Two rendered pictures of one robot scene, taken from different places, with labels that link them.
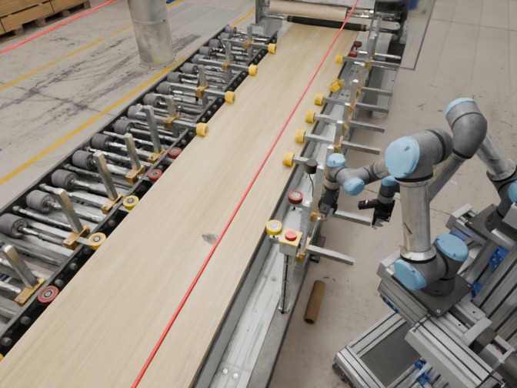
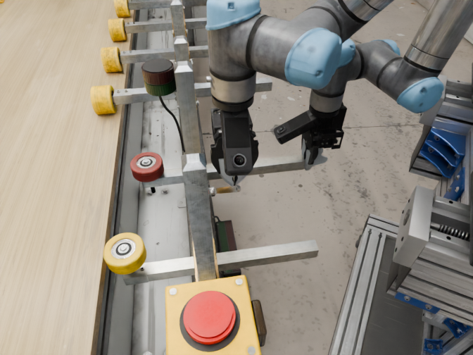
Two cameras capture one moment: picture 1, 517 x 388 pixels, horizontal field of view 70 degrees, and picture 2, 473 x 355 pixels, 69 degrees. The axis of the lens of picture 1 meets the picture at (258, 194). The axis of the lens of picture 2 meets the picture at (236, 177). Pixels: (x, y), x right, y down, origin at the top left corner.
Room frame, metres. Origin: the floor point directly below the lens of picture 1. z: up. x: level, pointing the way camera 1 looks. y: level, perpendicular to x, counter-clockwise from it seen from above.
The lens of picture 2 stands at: (0.80, -0.08, 1.49)
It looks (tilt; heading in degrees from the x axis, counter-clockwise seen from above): 45 degrees down; 330
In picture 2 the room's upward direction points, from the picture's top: straight up
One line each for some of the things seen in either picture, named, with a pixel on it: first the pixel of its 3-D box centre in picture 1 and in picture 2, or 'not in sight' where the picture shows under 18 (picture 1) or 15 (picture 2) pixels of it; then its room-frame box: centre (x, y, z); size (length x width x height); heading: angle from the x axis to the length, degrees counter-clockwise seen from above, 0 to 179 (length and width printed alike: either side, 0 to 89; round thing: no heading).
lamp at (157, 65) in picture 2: (309, 179); (166, 113); (1.40, -0.26, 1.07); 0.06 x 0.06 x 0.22; 70
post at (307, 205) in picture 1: (302, 238); (204, 250); (1.15, -0.21, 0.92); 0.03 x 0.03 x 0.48; 70
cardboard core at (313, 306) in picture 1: (315, 301); not in sight; (1.33, -0.38, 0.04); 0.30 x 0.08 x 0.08; 160
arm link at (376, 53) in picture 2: not in sight; (374, 62); (1.28, -0.72, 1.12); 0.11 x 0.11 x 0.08; 83
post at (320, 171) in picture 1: (315, 200); (193, 157); (1.38, -0.30, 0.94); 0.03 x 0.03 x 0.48; 70
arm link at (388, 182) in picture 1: (390, 184); (333, 66); (1.31, -0.62, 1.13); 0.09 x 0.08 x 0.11; 83
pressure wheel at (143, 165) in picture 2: (295, 202); (149, 176); (1.46, -0.20, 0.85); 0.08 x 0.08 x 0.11
